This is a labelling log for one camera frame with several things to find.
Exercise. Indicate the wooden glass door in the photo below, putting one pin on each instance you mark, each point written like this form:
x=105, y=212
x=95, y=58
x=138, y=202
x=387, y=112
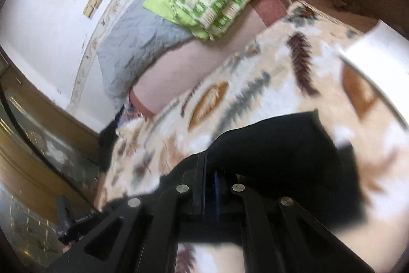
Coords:
x=32, y=138

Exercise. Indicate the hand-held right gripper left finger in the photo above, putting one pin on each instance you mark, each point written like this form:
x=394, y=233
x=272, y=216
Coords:
x=198, y=189

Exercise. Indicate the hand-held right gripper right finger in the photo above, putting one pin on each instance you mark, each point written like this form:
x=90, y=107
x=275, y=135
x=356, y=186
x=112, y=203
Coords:
x=220, y=193

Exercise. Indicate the grey quilted pillow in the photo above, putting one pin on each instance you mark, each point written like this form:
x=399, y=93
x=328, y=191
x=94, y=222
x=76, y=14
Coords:
x=137, y=42

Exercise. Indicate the black pants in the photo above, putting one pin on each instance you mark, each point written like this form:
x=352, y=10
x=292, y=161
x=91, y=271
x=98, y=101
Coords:
x=287, y=148

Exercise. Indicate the white paper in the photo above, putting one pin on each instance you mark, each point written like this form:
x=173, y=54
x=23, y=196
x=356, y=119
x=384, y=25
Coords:
x=377, y=52

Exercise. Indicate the black cloth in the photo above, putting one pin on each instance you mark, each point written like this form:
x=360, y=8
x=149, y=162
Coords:
x=110, y=145

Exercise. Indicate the leaf print blanket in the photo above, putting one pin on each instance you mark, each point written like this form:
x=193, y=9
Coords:
x=255, y=84

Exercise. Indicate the pink blanket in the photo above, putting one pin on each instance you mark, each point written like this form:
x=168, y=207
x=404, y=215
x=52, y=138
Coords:
x=191, y=62

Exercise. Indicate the floral wall border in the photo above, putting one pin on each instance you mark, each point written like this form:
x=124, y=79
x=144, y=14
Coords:
x=94, y=42

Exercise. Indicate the beige wall switch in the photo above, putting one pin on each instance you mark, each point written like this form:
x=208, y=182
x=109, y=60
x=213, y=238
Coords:
x=93, y=4

